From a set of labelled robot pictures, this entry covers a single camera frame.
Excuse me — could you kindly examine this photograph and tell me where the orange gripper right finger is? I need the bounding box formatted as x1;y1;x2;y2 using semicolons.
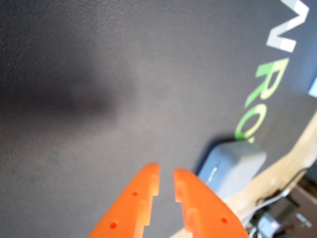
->
173;168;250;238

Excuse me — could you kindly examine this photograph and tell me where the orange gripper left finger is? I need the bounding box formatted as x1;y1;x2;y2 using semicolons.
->
87;162;160;238

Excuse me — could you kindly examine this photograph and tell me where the grey square USB charger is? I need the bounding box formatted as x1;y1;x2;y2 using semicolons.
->
197;140;267;199

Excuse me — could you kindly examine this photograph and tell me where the dark mat with WOWROBO print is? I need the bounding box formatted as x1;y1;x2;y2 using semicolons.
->
0;0;317;238

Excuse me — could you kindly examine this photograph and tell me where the dark brown box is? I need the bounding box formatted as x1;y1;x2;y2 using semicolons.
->
287;184;317;238

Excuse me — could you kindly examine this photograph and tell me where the grey cable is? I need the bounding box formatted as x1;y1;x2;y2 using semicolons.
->
255;188;292;206

